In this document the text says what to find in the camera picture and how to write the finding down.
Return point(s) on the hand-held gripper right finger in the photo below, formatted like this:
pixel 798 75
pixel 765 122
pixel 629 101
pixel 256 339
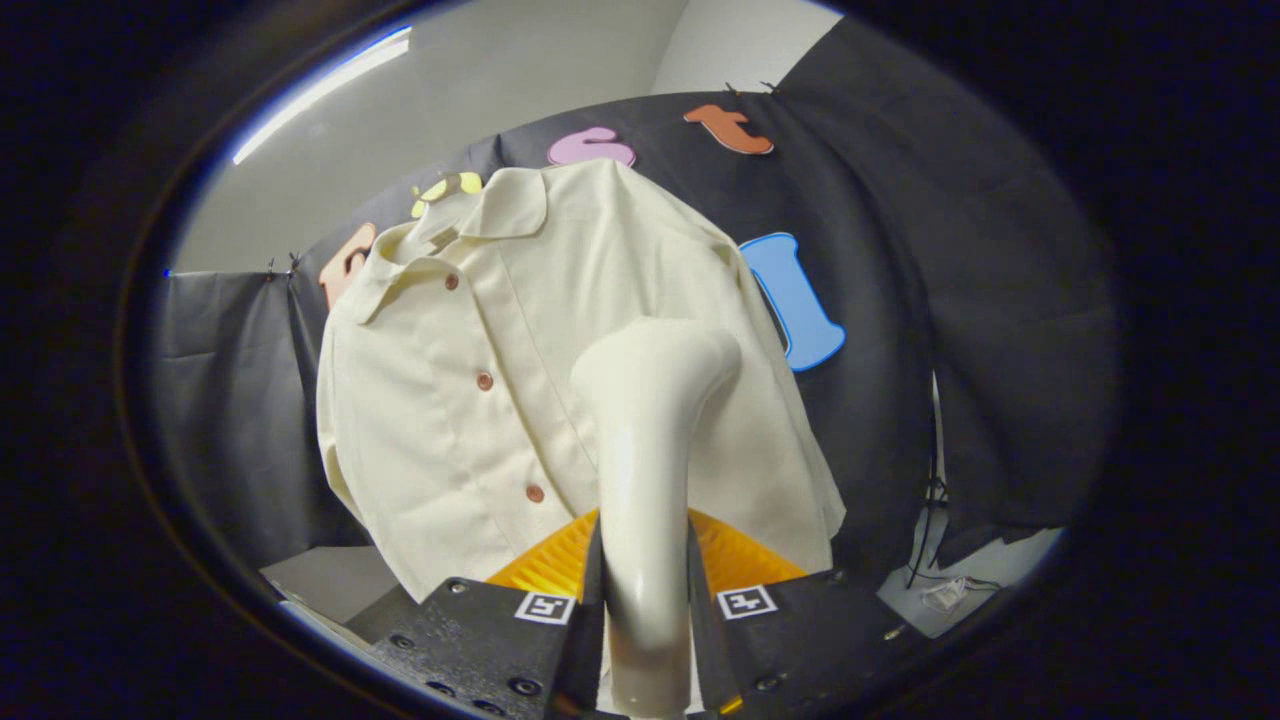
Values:
pixel 702 630

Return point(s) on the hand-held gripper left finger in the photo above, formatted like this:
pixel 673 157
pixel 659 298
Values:
pixel 588 630

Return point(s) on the white garment steamer head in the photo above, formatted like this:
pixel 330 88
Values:
pixel 645 460

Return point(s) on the cream button-up shirt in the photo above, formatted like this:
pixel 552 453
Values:
pixel 450 450

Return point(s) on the white power adapter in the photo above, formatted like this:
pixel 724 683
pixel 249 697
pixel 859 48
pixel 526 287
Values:
pixel 944 595

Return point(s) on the grey cabinet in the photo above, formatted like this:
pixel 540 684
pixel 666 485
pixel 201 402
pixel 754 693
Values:
pixel 340 580

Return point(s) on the black backdrop cloth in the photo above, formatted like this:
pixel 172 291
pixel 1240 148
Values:
pixel 950 300

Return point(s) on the ceiling light panel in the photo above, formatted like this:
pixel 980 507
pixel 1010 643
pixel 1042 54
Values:
pixel 320 95

